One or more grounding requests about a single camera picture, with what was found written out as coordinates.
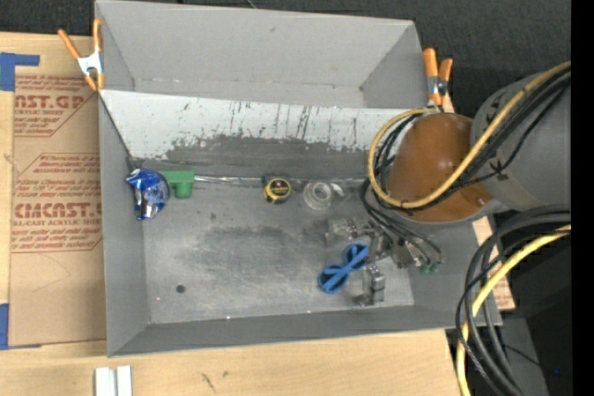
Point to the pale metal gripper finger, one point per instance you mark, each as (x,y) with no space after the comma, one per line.
(375,285)
(342,231)

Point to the blue sunglasses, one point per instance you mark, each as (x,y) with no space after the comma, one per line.
(342,270)

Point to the clear tape roll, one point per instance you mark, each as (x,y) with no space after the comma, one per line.
(318,195)

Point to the yellow and black tape measure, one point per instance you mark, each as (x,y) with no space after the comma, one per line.
(277,189)

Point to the grey metal bin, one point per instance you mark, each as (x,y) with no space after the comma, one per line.
(241,246)

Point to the green plastic block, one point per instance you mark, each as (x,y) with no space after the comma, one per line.
(181,181)

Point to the blue foil packet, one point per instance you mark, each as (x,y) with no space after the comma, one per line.
(148,195)

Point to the brown cardboard board red print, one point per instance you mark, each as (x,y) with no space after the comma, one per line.
(51,273)

